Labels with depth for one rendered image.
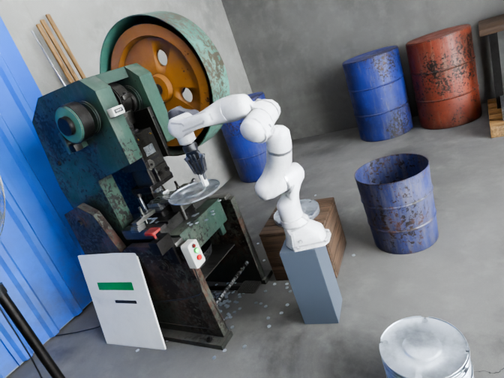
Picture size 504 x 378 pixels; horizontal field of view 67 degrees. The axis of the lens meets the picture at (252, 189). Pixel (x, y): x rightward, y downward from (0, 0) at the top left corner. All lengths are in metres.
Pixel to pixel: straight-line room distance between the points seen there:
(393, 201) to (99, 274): 1.76
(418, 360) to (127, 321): 1.64
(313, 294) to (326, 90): 3.51
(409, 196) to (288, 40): 3.32
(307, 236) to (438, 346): 0.69
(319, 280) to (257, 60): 3.90
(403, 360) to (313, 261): 0.58
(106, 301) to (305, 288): 1.25
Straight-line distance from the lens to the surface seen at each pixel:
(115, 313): 2.55
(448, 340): 1.59
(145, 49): 2.41
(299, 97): 5.23
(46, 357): 2.05
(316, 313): 2.05
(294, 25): 5.08
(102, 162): 2.10
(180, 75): 2.29
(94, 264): 2.49
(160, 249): 1.87
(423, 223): 2.36
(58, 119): 1.96
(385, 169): 2.59
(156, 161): 2.13
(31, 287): 3.08
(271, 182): 1.67
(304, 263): 1.86
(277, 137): 1.55
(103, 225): 2.28
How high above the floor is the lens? 1.39
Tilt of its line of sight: 20 degrees down
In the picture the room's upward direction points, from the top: 20 degrees counter-clockwise
